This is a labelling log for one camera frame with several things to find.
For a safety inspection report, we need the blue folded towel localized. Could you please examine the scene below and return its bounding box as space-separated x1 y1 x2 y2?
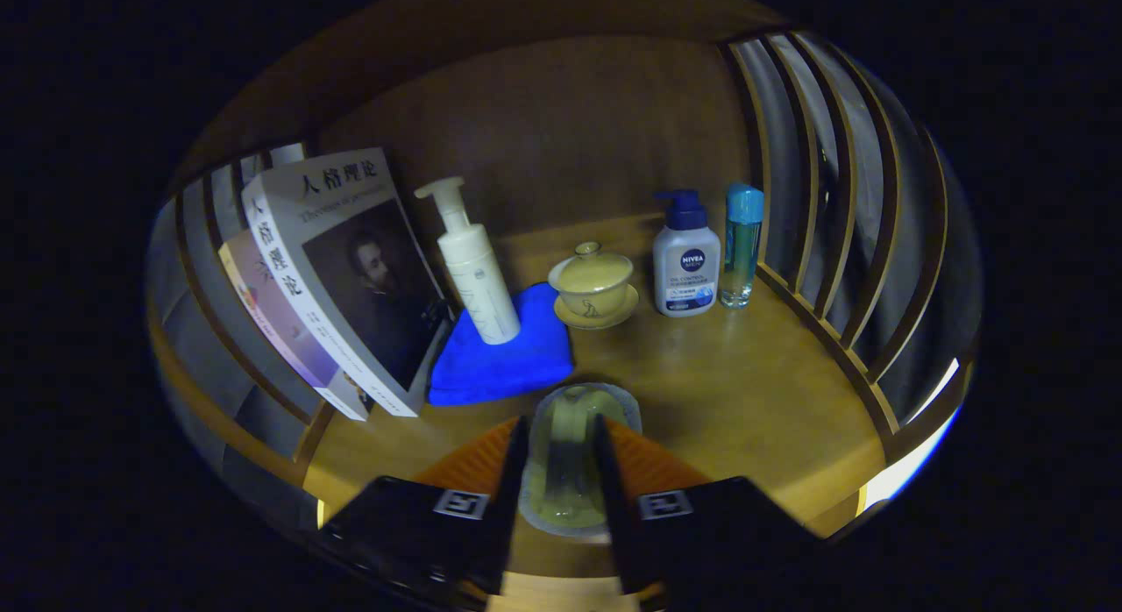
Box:
427 282 576 408

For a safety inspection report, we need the yellow lidded teacup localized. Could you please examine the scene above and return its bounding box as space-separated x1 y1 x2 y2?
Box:
548 241 641 331

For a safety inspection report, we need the green snack packet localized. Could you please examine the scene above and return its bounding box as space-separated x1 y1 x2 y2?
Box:
517 382 643 536

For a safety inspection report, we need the wooden cabinet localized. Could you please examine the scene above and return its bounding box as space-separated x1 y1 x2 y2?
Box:
145 0 978 578

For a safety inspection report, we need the thick white book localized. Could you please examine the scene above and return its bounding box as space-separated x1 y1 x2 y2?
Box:
241 147 450 418

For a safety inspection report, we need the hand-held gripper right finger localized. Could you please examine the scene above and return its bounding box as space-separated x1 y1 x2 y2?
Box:
592 413 829 608

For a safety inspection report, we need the white bottle with blue pump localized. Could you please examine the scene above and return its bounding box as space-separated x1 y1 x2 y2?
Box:
651 189 722 318

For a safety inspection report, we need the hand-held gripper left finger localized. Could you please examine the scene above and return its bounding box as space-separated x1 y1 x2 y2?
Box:
317 415 531 608

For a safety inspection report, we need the teal clear bottle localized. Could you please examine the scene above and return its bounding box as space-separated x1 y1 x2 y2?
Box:
719 183 765 310

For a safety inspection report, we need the wooden countertop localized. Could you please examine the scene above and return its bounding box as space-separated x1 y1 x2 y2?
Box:
302 210 888 578

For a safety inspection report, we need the purple book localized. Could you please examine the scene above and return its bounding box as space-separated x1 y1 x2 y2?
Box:
218 230 373 422

